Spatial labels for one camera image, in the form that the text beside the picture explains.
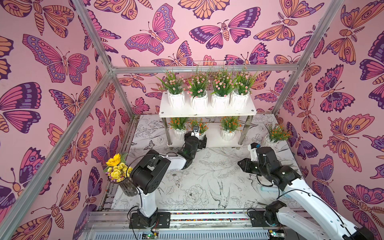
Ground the orange flower pot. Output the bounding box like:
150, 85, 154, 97
170, 118, 188, 140
220, 116, 242, 141
262, 124, 292, 148
190, 118, 208, 140

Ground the pink flower pot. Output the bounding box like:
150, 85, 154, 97
212, 69, 236, 111
158, 71, 185, 109
187, 69, 210, 113
230, 67, 256, 109

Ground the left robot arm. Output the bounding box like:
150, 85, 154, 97
128, 132, 207, 230

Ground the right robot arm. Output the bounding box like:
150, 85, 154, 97
238, 143, 375, 240

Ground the white two-tier rack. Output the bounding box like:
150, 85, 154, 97
159, 92, 257, 148

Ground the light blue scoop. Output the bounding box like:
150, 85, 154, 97
260, 186, 280, 193

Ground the yellow flower bouquet vase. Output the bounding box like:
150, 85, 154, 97
104, 153, 139, 197

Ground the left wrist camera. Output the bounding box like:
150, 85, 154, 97
191, 126, 200, 140

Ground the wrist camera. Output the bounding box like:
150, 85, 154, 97
191, 126, 200, 140
248, 143, 261, 162

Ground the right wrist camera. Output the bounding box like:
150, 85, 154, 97
248, 143, 261, 162

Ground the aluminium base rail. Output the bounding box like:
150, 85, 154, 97
80, 209, 329, 240

